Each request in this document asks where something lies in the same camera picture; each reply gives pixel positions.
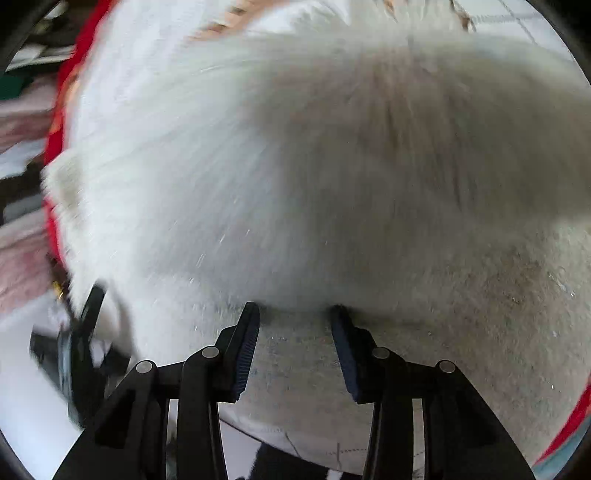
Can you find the rack of hanging clothes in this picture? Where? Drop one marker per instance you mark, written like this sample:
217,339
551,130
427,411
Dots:
23,258

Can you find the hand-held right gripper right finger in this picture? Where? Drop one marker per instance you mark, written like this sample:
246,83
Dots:
344,360

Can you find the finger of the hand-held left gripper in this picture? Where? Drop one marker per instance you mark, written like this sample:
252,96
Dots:
91,307

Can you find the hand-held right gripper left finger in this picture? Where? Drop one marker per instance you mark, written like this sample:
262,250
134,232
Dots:
244,355

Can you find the red floral blanket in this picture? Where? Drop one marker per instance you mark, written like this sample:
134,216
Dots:
53,138

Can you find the white fuzzy jacket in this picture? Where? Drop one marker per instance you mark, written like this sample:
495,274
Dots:
300,184

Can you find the white diamond-pattern mat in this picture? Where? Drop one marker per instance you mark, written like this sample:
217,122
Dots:
498,18

